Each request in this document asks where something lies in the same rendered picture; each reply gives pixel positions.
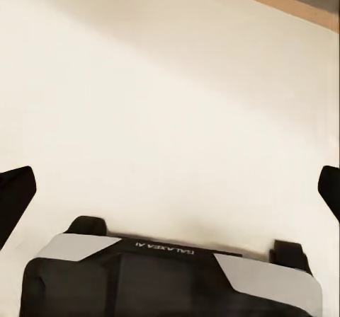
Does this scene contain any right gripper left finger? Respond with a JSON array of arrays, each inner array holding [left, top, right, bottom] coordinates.
[[0, 166, 37, 251]]

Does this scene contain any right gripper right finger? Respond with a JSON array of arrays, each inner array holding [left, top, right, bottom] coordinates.
[[317, 165, 340, 223]]

